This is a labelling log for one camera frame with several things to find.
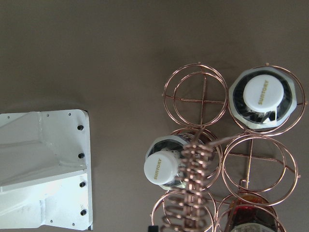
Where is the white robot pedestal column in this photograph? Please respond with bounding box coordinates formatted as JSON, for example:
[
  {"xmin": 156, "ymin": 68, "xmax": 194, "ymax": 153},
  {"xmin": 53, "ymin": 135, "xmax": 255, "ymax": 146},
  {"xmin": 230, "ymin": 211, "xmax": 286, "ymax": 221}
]
[{"xmin": 0, "ymin": 109, "xmax": 93, "ymax": 231}]

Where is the tea bottle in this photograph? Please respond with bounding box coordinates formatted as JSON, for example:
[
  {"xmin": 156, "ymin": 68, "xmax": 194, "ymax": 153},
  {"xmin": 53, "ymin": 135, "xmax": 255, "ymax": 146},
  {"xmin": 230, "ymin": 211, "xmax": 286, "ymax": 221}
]
[
  {"xmin": 144, "ymin": 131, "xmax": 195, "ymax": 190},
  {"xmin": 225, "ymin": 193, "xmax": 279, "ymax": 232},
  {"xmin": 229, "ymin": 66, "xmax": 297, "ymax": 130}
]

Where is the tea bottle front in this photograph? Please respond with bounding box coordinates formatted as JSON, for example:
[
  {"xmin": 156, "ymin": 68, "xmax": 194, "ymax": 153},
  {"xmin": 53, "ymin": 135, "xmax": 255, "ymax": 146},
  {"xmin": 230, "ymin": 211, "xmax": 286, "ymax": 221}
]
[{"xmin": 225, "ymin": 193, "xmax": 279, "ymax": 232}]

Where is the copper wire bottle basket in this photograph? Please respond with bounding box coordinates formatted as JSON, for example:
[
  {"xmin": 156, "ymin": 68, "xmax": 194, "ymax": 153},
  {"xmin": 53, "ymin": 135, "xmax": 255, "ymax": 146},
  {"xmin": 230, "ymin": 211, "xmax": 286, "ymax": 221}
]
[{"xmin": 148, "ymin": 63, "xmax": 308, "ymax": 232}]

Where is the tea bottle rear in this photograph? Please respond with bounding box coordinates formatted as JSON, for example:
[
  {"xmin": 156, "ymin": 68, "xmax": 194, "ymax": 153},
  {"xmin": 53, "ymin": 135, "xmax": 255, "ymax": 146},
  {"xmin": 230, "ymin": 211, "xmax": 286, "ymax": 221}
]
[{"xmin": 229, "ymin": 66, "xmax": 297, "ymax": 130}]

